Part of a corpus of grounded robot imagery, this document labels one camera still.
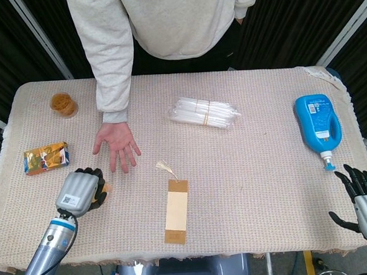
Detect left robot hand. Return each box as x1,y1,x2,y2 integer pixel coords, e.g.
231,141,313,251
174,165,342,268
53,166,109,219

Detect person's bare hand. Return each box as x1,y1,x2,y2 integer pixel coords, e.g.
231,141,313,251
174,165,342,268
90,120,142,176

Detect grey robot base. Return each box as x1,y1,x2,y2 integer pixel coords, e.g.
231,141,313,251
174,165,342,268
114,253,253,275

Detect person's grey sleeved forearm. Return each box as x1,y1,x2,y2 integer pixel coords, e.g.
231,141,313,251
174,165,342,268
65,0,139,127

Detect gold and blue box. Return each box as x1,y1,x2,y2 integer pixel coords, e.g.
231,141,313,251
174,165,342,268
22,141,72,177

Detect jar of rubber bands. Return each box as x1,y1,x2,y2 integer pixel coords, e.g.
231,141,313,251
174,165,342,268
49,91,80,120

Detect brown bookmark with tassel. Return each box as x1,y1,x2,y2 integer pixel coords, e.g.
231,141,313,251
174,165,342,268
155,159,193,247

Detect beige woven tablecloth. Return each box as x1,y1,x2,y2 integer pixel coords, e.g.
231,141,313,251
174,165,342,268
0,61,367,275

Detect bundle of clear straws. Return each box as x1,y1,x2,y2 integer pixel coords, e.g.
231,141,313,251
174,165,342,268
167,93,241,133

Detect blue detergent bottle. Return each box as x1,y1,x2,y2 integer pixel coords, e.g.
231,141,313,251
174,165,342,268
294,92,345,174

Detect person's grey sweatshirt torso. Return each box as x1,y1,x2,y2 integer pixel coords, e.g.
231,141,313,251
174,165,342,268
65,0,264,67

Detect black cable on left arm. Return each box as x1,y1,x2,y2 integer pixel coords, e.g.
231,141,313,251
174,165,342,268
4,209,82,275

